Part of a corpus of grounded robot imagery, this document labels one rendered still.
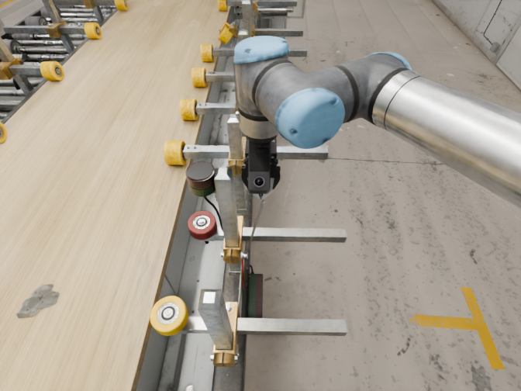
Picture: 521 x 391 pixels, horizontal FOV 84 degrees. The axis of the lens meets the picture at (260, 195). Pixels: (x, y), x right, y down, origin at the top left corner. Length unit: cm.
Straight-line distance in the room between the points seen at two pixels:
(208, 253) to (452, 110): 89
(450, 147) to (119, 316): 70
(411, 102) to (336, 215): 162
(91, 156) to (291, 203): 131
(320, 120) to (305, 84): 5
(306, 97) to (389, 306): 152
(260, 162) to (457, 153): 34
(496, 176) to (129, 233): 79
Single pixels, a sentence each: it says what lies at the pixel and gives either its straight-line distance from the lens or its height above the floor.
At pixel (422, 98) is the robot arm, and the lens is 44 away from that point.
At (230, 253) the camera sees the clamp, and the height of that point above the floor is 87.
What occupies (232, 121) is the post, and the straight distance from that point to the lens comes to 81.
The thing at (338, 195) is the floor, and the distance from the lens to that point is 214.
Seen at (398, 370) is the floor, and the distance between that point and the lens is 172.
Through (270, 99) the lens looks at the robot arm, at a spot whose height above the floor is 134.
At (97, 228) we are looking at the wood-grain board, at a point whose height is 90.
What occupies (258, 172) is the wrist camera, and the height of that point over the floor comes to 115.
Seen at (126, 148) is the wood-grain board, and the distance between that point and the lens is 114.
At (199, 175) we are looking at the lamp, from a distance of 60.
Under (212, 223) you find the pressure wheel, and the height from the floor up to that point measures 91.
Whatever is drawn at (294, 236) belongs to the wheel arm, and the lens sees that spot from 84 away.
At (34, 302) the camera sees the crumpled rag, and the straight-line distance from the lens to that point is 87.
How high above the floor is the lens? 157
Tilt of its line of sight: 49 degrees down
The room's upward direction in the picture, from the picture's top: straight up
